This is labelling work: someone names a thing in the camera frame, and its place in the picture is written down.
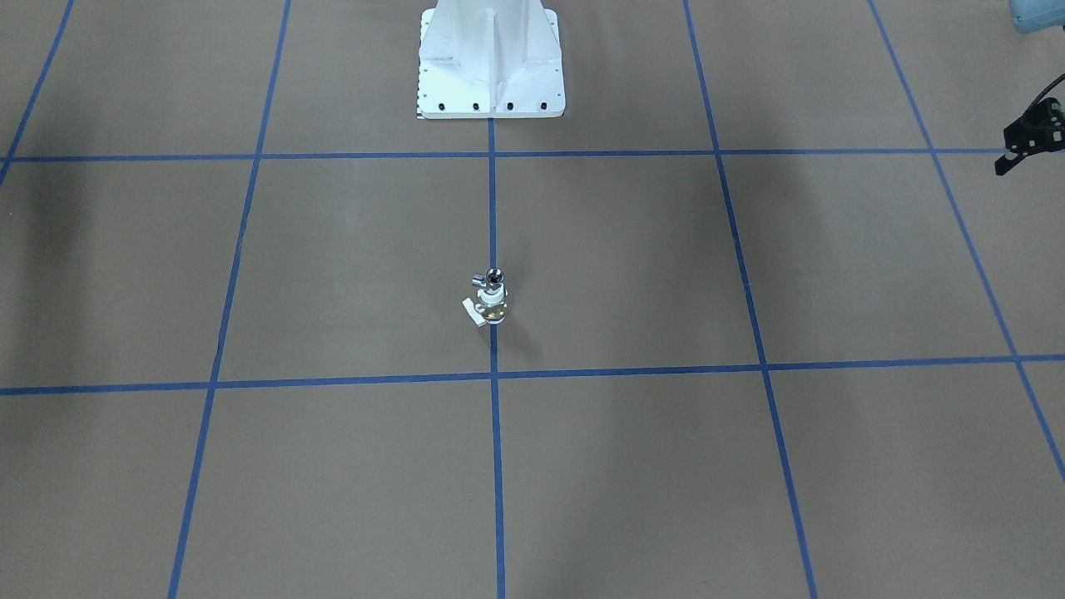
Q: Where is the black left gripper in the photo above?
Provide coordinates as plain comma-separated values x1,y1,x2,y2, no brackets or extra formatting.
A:
995,97,1064,176

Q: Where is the chrome elbow pipe fitting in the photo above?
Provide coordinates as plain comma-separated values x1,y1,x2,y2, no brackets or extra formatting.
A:
471,268,505,293

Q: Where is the white PPR brass valve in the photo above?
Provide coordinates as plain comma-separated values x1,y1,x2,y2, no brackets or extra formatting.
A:
463,287,510,327

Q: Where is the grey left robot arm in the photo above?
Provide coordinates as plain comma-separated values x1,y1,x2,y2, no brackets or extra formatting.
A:
995,1,1064,176

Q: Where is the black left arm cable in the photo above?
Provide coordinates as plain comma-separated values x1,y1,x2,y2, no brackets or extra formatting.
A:
1028,72,1065,113

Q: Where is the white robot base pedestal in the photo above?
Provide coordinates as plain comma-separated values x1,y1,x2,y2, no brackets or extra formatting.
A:
416,1,567,119

